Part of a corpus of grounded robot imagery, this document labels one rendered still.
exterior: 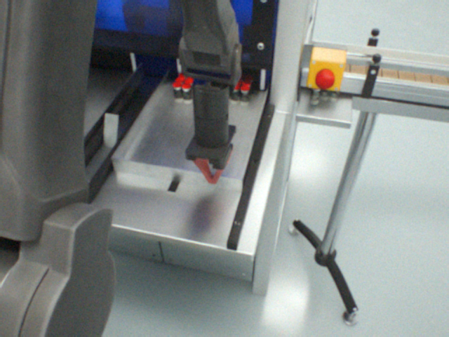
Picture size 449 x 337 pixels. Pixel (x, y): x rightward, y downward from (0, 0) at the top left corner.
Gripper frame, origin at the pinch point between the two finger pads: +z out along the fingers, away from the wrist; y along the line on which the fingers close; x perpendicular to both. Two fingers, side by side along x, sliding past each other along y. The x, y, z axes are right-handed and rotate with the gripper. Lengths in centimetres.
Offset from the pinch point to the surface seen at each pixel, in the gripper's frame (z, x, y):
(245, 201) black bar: 1.3, -6.9, -2.9
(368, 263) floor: 86, -49, 61
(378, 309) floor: 88, -53, 41
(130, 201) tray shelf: 3.4, 14.1, -6.0
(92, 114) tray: 0.7, 33.7, 16.4
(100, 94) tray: -0.1, 35.6, 24.3
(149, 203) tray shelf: 3.4, 10.4, -5.8
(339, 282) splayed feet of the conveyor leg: 77, -36, 42
